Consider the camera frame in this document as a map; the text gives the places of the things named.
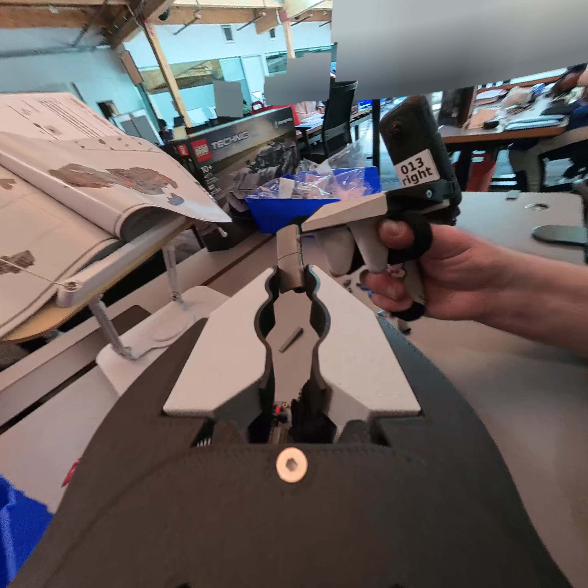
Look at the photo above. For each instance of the black office chair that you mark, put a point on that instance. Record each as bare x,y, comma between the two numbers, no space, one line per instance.
337,119

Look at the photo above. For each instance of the black metal pole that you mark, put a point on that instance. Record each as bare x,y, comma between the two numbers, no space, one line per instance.
376,138

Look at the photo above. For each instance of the dark lego set box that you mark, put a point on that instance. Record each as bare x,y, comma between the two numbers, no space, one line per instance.
239,151

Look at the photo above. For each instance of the white metal book stand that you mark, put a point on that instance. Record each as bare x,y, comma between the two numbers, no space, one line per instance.
151,321

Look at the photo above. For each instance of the black oval stand base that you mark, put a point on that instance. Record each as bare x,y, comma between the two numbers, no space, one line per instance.
560,234

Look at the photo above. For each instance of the lego instruction booklet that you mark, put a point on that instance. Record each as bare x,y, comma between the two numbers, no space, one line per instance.
92,151

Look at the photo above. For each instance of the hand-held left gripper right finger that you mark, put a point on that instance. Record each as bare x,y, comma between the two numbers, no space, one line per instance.
367,367

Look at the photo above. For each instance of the wooden desk black legs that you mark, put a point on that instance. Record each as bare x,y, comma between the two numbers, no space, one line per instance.
487,133

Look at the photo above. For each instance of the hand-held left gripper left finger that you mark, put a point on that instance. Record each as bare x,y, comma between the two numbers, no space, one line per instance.
220,367

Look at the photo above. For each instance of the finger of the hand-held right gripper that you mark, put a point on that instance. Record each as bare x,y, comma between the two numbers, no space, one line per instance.
339,252
349,211

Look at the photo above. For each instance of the person's right hand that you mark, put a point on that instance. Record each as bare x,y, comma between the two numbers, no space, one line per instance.
459,275

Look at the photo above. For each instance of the pile of clear plastic bags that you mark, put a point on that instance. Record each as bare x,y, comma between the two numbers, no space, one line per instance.
312,183

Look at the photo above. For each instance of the small dark printed box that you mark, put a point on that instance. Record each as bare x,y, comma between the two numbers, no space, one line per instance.
459,105

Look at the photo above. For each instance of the red bin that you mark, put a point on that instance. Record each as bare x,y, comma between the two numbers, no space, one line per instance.
482,172

